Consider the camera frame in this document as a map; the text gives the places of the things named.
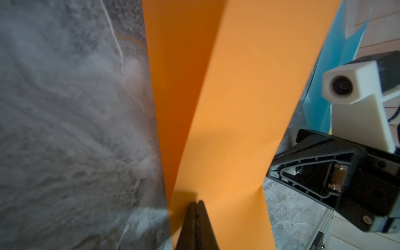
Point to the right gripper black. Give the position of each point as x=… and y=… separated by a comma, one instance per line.
x=359, y=182

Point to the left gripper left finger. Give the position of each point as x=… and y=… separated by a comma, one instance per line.
x=187, y=237

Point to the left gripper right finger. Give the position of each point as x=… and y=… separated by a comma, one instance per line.
x=205, y=238

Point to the light blue paper sheet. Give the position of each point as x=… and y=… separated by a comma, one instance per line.
x=337, y=50

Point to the orange paper sheet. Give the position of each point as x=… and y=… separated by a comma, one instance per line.
x=227, y=77

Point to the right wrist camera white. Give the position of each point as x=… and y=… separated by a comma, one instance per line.
x=362, y=86

